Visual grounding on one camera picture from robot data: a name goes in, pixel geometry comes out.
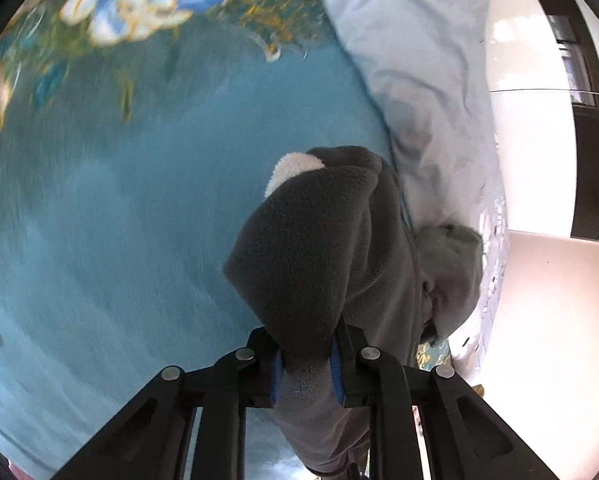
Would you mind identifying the black and white fleece jacket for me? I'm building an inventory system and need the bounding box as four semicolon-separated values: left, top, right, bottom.
224;146;423;479

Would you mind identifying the light blue quilt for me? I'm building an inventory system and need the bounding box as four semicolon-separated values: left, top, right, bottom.
323;0;509;362

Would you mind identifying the teal floral blanket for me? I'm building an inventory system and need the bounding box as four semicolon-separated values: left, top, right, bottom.
0;0;391;479

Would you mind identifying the grey crumpled garment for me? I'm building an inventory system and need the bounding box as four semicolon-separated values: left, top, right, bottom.
414;224;483;346

